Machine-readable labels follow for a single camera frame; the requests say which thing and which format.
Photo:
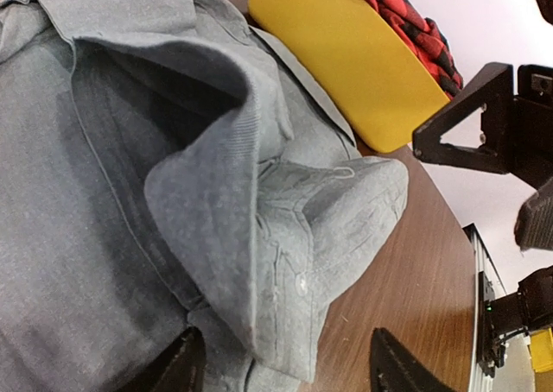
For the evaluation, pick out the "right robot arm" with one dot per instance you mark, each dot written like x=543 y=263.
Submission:
x=530 y=308

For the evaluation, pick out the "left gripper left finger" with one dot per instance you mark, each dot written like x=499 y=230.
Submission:
x=181 y=367

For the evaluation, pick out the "grey long sleeve shirt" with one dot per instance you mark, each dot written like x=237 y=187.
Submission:
x=166 y=165

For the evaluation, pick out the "red black plaid shirt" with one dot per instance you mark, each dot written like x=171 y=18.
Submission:
x=425 y=40

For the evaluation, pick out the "yellow plastic bin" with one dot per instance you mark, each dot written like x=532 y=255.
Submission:
x=379 y=85

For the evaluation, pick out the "front aluminium rail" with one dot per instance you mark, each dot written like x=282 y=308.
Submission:
x=488 y=355

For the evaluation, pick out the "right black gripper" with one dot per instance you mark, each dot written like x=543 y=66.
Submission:
x=500 y=122

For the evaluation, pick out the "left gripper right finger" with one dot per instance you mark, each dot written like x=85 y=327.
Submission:
x=394 y=368

